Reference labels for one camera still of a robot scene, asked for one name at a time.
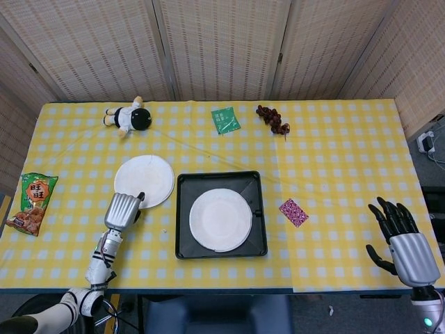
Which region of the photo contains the purple patterned packet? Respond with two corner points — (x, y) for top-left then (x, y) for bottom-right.
(278, 198), (309, 228)

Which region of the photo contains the black box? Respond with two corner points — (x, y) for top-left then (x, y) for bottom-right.
(421, 186), (445, 220)

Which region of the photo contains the white paper plate notched rim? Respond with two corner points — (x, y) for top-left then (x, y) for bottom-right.
(113, 154), (175, 209)

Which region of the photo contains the white power adapter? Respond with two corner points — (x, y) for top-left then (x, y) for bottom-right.
(416, 131), (436, 154)

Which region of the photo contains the white paper plate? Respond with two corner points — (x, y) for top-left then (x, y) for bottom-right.
(188, 188), (253, 253)

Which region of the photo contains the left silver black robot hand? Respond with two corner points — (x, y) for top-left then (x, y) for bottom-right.
(104, 191), (146, 231)

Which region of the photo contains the black round base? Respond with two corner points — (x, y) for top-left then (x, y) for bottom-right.
(12, 294), (91, 334)

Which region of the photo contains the white cable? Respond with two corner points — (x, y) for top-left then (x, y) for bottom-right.
(426, 148), (445, 165)

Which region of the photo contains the dark red grape bunch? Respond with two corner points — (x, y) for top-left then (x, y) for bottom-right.
(255, 104), (292, 143)

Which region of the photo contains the black square plastic tray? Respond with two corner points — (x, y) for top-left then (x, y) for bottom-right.
(175, 170), (268, 260)

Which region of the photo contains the beige woven folding screen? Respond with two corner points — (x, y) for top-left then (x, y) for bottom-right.
(0, 0), (445, 196)

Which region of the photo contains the yellow white checked tablecloth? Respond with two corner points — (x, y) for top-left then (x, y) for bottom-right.
(0, 99), (445, 293)

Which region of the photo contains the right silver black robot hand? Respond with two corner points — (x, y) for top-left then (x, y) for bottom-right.
(365, 196), (441, 288)

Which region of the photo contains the plush doll black head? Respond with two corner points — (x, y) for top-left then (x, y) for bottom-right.
(102, 95), (153, 139)

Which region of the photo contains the green sachet packet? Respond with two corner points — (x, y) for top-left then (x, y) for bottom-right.
(211, 107), (242, 136)

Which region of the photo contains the green snack bag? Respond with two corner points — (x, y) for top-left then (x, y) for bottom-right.
(5, 173), (59, 237)

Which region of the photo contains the dark blue-grey chair seat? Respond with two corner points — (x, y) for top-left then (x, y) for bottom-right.
(144, 294), (295, 334)

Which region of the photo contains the chrome stool frame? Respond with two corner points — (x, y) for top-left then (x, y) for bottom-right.
(93, 295), (123, 334)

